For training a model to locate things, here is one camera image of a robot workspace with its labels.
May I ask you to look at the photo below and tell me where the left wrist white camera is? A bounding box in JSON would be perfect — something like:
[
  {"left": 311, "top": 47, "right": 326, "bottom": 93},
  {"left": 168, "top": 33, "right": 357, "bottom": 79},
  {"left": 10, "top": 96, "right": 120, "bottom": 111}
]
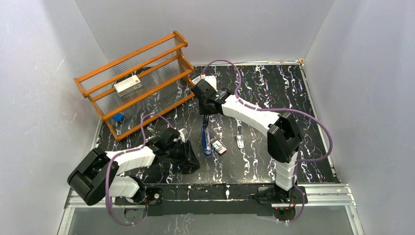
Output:
[{"left": 179, "top": 128, "right": 188, "bottom": 142}]

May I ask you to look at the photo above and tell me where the orange wooden shelf rack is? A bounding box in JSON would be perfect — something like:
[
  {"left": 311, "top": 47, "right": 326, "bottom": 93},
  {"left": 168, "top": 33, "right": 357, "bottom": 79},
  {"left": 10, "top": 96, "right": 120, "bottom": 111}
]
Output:
[{"left": 74, "top": 31, "right": 195, "bottom": 141}]

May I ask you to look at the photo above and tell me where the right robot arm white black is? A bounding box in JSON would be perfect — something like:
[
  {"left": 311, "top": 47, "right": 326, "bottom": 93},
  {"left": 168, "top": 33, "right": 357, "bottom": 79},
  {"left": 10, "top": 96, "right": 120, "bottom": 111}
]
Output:
[{"left": 191, "top": 80, "right": 303, "bottom": 203}]

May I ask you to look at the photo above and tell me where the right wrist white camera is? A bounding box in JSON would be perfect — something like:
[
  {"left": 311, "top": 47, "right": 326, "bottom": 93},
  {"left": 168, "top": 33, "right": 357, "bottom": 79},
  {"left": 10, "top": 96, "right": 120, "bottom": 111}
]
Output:
[{"left": 200, "top": 74, "right": 217, "bottom": 90}]

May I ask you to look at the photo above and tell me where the white box on shelf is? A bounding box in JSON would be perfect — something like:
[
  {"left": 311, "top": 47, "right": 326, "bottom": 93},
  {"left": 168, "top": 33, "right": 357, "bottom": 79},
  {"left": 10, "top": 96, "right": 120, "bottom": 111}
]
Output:
[{"left": 114, "top": 75, "right": 142, "bottom": 97}]

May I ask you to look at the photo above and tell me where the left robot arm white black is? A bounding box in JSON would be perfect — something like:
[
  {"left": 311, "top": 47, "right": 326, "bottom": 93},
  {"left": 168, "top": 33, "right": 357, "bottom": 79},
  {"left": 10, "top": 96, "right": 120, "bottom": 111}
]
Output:
[{"left": 67, "top": 127, "right": 200, "bottom": 206}]

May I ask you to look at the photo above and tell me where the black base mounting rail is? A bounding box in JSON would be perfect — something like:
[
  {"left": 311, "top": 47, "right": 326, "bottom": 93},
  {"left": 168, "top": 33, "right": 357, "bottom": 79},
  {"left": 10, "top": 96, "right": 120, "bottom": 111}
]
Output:
[{"left": 115, "top": 183, "right": 308, "bottom": 220}]

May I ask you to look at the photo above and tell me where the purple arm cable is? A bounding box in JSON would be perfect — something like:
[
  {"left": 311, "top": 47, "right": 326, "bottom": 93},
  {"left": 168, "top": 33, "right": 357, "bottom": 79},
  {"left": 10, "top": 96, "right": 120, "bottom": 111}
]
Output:
[
  {"left": 105, "top": 113, "right": 174, "bottom": 227},
  {"left": 201, "top": 59, "right": 334, "bottom": 224}
]

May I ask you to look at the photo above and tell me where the aluminium frame rail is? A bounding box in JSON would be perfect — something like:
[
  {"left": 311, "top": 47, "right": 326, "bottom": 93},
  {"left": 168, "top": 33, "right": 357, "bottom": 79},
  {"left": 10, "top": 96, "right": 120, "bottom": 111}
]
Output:
[{"left": 65, "top": 183, "right": 357, "bottom": 208}]

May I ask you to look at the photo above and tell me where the wrist white camera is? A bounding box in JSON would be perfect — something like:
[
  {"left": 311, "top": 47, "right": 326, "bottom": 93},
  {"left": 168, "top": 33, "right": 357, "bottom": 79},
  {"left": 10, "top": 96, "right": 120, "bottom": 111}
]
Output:
[
  {"left": 200, "top": 74, "right": 217, "bottom": 90},
  {"left": 179, "top": 128, "right": 188, "bottom": 142}
]

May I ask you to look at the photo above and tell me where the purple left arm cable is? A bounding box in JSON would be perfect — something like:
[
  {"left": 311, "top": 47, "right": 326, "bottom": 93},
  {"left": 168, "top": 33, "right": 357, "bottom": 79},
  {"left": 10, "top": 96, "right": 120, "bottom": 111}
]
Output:
[{"left": 105, "top": 113, "right": 174, "bottom": 227}]

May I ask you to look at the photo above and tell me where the small blue object under shelf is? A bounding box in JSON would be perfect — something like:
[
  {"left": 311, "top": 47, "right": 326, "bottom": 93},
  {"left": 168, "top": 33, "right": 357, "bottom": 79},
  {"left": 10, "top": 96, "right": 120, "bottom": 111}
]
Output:
[{"left": 112, "top": 113, "right": 125, "bottom": 125}]

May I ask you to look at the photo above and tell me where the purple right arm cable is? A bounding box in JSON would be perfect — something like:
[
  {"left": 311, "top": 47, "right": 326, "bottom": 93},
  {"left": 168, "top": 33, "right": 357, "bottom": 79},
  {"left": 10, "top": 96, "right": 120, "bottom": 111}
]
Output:
[{"left": 201, "top": 59, "right": 334, "bottom": 224}]

